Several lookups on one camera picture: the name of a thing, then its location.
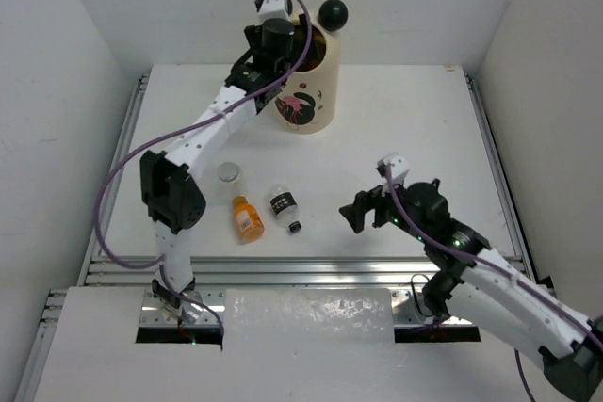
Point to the clear bottle black label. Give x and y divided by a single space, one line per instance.
285 208

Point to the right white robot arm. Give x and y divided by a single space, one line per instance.
476 283

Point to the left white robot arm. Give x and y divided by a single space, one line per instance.
169 179

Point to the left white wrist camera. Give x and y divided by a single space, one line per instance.
272 9

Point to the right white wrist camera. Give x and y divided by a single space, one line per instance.
396 165

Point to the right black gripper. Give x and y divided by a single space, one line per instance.
363 202

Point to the orange juice bottle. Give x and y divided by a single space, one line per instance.
249 225

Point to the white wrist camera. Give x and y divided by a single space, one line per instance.
272 9
396 165

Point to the cream cat trash bin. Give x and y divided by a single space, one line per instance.
307 102

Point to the aluminium table edge rail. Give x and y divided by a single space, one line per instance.
287 272

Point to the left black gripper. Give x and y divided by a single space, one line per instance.
252 38

